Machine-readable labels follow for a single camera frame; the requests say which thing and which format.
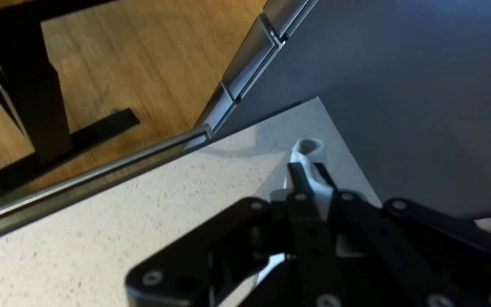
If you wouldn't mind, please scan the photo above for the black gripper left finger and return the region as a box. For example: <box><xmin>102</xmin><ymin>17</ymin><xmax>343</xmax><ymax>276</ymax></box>
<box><xmin>125</xmin><ymin>162</ymin><xmax>333</xmax><ymax>307</ymax></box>

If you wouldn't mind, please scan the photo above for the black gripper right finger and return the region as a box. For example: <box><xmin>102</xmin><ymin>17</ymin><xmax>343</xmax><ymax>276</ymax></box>
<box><xmin>314</xmin><ymin>164</ymin><xmax>491</xmax><ymax>307</ymax></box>

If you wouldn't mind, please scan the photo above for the white paper towel roll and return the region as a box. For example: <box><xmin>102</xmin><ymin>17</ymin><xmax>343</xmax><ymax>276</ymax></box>
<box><xmin>283</xmin><ymin>136</ymin><xmax>339</xmax><ymax>218</ymax></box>

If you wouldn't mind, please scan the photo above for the dark grey side panel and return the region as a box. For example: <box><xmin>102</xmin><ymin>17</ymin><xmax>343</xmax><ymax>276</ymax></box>
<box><xmin>217</xmin><ymin>0</ymin><xmax>491</xmax><ymax>222</ymax></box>

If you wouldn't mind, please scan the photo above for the black table leg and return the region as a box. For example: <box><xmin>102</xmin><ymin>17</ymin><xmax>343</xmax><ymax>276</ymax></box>
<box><xmin>0</xmin><ymin>0</ymin><xmax>143</xmax><ymax>215</ymax></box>

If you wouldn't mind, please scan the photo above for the steel drawer handle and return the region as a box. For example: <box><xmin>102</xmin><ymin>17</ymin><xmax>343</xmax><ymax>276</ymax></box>
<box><xmin>0</xmin><ymin>126</ymin><xmax>212</xmax><ymax>249</ymax></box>

